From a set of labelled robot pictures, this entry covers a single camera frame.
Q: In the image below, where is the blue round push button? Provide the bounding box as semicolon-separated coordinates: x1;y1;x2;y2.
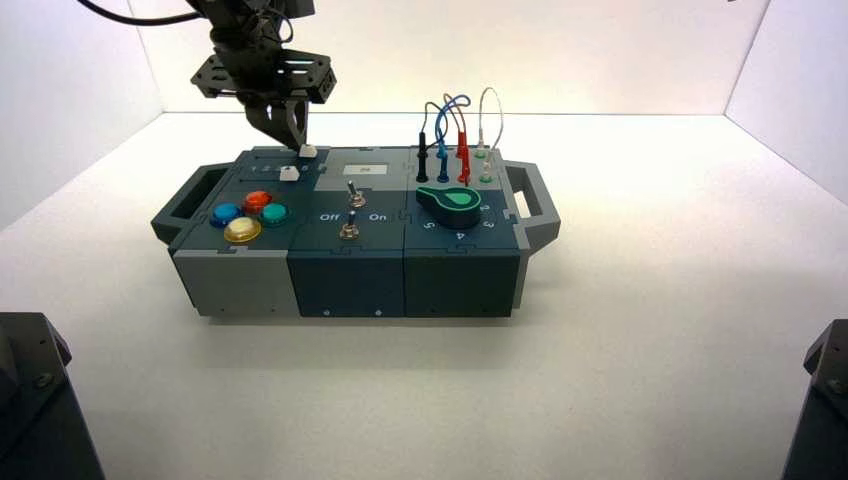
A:
209;202;243;230

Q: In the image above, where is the grey modular task box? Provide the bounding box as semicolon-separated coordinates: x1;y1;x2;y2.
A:
150;144;562;319

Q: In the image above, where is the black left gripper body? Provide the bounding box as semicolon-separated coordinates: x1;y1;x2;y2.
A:
190;29;338;107

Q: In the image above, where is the black banana plug cable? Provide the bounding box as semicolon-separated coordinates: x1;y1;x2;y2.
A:
415;101;450;185

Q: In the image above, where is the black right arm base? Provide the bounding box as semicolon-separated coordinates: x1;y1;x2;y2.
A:
781;319;848;480

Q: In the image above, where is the green black rotary knob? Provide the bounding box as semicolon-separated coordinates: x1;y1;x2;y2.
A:
414;186;484;231

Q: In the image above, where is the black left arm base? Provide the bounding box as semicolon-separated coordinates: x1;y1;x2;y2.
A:
0;311;107;480

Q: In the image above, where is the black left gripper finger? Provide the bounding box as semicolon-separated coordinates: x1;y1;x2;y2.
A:
287;99;311;147
244;101;301;151

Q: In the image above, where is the blue banana plug cable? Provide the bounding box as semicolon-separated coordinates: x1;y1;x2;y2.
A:
433;93;473;185

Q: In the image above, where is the yellow round push button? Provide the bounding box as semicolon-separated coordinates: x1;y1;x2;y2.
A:
223;216;264;246

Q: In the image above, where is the red banana plug cable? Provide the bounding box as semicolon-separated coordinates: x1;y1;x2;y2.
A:
443;97;474;187

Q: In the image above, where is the green round push button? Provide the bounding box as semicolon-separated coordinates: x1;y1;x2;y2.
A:
258;201;291;229

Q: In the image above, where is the white banana plug cable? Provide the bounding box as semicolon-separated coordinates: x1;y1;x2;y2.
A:
474;86;505;185

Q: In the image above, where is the red round push button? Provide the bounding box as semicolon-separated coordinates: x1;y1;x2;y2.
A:
241;190;275;215

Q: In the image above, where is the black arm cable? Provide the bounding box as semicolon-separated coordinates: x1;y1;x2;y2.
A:
75;0;201;28

